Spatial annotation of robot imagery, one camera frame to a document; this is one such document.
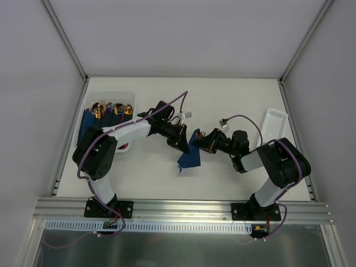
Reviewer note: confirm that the wooden fork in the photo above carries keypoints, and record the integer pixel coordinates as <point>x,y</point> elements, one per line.
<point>200,134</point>

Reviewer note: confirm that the white plastic bin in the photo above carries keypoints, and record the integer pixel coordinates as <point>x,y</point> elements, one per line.
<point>92,97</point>

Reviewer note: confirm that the white slotted cable duct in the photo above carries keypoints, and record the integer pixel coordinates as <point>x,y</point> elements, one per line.
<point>149,227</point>

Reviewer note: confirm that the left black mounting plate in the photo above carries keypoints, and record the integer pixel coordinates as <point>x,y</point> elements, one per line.
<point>125,207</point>

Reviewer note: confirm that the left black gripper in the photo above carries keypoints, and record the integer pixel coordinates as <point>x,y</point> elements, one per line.
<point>180,136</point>

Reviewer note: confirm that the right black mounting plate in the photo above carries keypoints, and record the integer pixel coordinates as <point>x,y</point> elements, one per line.
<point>251,212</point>

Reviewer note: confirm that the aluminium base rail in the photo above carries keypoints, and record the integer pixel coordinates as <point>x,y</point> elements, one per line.
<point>188,211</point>

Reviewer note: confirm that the blue paper napkin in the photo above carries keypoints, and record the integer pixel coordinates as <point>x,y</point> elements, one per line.
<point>192,159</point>

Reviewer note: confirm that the rolled napkin bundles with cutlery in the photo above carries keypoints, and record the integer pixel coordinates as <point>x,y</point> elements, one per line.
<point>104,114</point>

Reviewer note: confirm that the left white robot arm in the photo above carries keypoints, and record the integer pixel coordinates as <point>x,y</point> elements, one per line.
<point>95,152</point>

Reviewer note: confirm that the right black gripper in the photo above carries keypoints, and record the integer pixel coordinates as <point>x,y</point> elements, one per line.
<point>212,140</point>

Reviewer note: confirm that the white perforated utensil tray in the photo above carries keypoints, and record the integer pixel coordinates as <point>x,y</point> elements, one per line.
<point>273,126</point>

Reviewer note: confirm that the black mounting plate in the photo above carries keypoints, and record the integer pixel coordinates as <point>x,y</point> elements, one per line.
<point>125,207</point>
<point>251,212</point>

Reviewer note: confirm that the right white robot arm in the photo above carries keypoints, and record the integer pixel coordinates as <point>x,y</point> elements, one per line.
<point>283,163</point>

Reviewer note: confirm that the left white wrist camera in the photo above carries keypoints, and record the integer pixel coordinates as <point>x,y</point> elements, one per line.
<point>185,115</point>

